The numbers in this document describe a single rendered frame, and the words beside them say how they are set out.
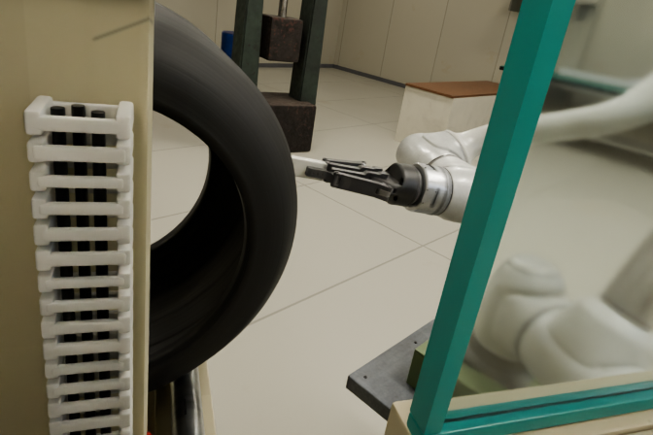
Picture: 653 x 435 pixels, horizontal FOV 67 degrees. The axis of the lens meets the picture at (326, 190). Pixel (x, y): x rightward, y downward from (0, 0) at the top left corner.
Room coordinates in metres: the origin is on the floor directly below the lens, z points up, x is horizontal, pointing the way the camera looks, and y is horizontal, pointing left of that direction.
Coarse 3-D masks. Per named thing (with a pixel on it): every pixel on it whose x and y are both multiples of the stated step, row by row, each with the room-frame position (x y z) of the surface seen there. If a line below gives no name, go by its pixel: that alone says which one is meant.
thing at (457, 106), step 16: (416, 96) 5.66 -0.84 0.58; (432, 96) 5.52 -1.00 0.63; (448, 96) 5.38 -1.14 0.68; (464, 96) 5.53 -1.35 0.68; (480, 96) 5.80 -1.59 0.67; (400, 112) 5.77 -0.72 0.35; (416, 112) 5.63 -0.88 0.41; (432, 112) 5.49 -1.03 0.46; (448, 112) 5.37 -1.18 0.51; (464, 112) 5.59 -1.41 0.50; (480, 112) 5.88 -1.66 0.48; (400, 128) 5.74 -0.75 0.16; (416, 128) 5.60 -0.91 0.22; (432, 128) 5.46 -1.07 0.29; (448, 128) 5.39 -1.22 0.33; (464, 128) 5.67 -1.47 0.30
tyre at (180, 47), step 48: (192, 48) 0.57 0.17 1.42; (192, 96) 0.54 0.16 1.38; (240, 96) 0.58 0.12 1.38; (240, 144) 0.56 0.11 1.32; (240, 192) 0.56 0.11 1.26; (288, 192) 0.62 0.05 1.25; (192, 240) 0.82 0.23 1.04; (240, 240) 0.78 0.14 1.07; (288, 240) 0.63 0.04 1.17; (192, 288) 0.76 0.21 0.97; (240, 288) 0.58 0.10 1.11; (192, 336) 0.56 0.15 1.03
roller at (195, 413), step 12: (192, 372) 0.61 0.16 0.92; (180, 384) 0.58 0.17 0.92; (192, 384) 0.59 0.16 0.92; (180, 396) 0.56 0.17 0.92; (192, 396) 0.56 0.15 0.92; (180, 408) 0.54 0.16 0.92; (192, 408) 0.54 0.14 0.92; (180, 420) 0.52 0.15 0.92; (192, 420) 0.52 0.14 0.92; (180, 432) 0.50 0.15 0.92; (192, 432) 0.50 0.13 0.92; (204, 432) 0.51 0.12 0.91
